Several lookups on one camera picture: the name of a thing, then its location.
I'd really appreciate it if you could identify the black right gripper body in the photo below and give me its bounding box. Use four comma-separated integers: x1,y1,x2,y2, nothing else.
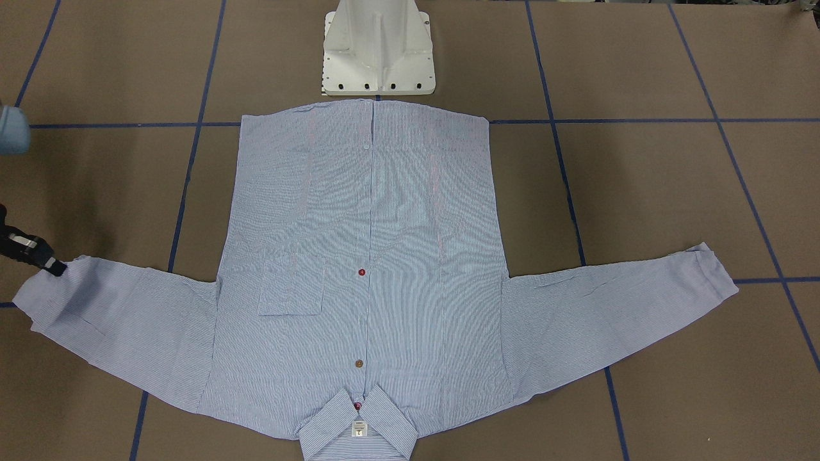
1,204,45,268

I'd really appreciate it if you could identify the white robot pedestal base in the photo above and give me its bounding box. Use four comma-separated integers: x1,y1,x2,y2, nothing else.
320,1,437,97

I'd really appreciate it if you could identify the blue striped button shirt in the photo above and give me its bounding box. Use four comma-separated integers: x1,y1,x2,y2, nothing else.
13,99,738,460

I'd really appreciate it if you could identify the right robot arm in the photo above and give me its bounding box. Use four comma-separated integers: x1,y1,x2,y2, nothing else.
1,105,67,277

